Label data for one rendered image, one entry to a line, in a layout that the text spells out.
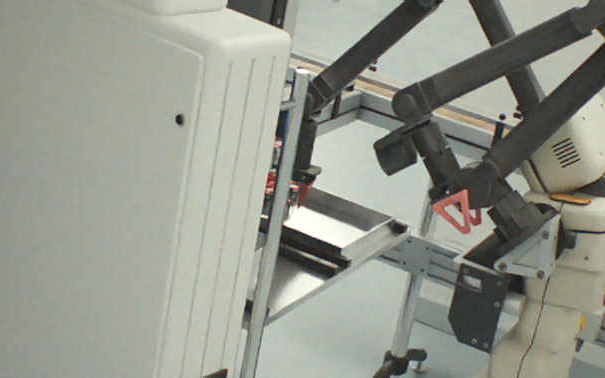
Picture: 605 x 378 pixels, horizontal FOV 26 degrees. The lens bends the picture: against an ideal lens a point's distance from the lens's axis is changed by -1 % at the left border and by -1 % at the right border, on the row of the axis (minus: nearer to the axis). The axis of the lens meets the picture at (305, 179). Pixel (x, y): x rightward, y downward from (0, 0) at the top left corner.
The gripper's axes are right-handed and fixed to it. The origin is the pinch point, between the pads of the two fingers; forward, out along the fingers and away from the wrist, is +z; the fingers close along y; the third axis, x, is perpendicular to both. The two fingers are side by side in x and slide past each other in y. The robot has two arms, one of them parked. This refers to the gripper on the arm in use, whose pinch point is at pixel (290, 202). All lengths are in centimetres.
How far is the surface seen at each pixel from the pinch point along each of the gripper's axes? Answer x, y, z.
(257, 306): 87, -17, -15
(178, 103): 106, -4, -51
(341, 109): -84, 8, 1
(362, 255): 7.4, -19.7, 4.5
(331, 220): -6.8, -8.9, 4.1
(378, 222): -11.3, -19.0, 3.3
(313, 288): 30.3, -14.6, 4.8
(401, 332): -95, -22, 68
